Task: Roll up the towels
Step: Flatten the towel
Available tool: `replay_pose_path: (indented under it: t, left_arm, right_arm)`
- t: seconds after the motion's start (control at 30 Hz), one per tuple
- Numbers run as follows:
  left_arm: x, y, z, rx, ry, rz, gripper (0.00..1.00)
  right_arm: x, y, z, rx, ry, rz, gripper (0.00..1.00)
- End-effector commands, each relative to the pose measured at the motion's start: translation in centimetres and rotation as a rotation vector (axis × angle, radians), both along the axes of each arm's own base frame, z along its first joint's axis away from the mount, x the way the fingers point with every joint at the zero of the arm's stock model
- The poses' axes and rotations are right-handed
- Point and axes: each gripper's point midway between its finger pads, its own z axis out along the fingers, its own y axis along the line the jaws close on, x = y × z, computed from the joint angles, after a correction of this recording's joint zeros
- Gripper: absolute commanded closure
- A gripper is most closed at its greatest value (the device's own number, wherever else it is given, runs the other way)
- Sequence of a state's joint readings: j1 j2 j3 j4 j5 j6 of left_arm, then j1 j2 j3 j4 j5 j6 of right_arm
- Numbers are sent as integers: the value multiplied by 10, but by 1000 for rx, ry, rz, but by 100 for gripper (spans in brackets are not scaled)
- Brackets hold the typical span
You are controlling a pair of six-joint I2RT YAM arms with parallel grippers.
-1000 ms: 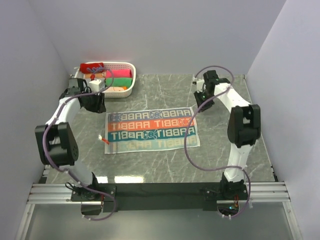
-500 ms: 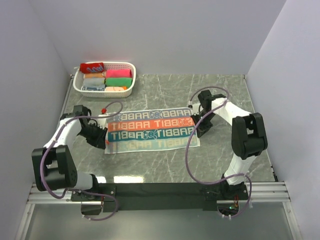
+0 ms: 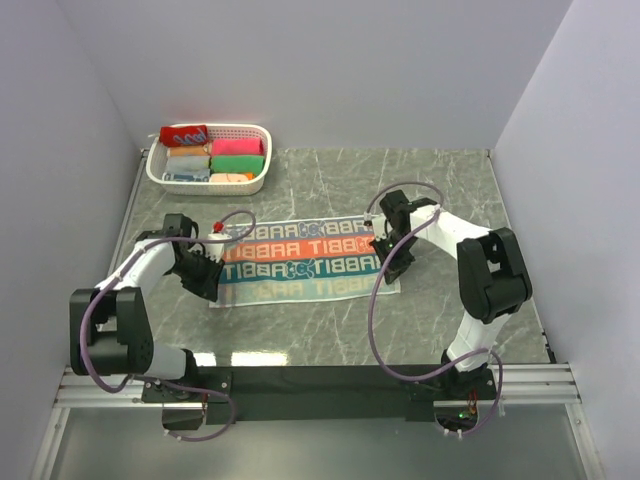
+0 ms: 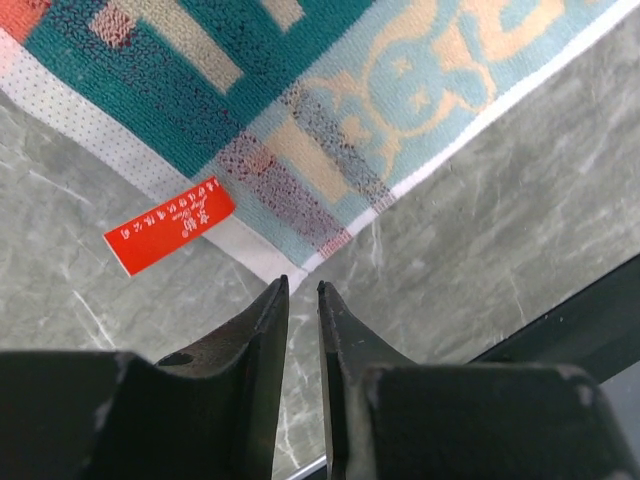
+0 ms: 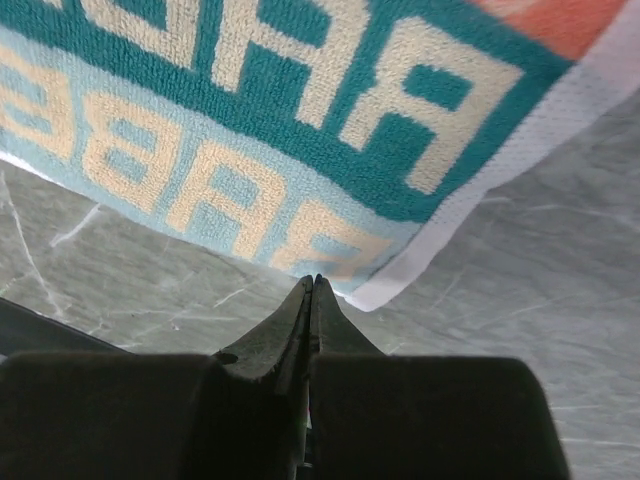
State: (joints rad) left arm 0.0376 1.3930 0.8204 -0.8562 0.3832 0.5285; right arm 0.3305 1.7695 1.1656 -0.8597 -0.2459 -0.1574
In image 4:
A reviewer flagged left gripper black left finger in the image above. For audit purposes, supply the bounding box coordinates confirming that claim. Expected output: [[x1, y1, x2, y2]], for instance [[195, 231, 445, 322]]
[[1, 277, 289, 479]]

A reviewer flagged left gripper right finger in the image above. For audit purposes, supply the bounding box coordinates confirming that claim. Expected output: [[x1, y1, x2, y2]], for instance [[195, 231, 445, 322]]
[[318, 282, 639, 479]]

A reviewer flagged white printed towel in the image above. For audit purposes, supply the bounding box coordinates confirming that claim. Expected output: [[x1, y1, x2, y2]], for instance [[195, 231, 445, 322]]
[[1, 1, 636, 286]]

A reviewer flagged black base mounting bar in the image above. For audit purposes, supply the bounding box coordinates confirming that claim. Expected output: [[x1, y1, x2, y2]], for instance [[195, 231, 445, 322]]
[[475, 256, 639, 383]]

